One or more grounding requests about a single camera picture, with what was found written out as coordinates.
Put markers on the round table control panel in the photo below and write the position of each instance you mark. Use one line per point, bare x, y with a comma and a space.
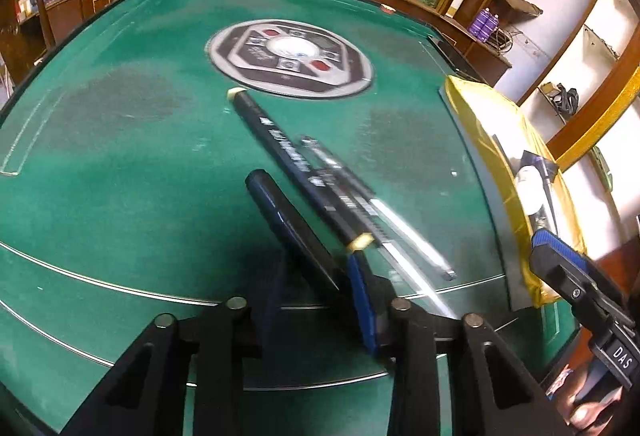
250, 66

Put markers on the white tray with yellow tape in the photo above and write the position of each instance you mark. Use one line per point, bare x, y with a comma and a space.
480, 116

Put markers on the black marker with gold ends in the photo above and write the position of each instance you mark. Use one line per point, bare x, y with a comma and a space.
280, 141

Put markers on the yellowish small box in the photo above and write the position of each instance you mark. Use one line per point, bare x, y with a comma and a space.
547, 89

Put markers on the white plastic bottle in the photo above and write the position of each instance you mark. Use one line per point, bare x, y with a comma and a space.
531, 188

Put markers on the clear ballpoint pen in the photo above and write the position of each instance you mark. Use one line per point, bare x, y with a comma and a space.
417, 283
400, 228

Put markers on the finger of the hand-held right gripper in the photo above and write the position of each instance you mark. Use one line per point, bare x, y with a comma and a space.
555, 246

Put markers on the dark blue pen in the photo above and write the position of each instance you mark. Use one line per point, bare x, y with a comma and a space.
285, 216

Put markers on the wooden corner cabinet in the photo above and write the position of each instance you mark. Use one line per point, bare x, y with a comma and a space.
480, 61

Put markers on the purple spray can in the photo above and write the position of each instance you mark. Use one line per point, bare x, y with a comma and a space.
481, 24
494, 27

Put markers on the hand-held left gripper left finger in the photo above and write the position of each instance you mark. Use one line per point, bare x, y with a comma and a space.
272, 306

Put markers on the person's right hand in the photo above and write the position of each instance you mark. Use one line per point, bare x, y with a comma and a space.
580, 406

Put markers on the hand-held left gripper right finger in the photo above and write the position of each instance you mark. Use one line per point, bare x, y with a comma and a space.
362, 311

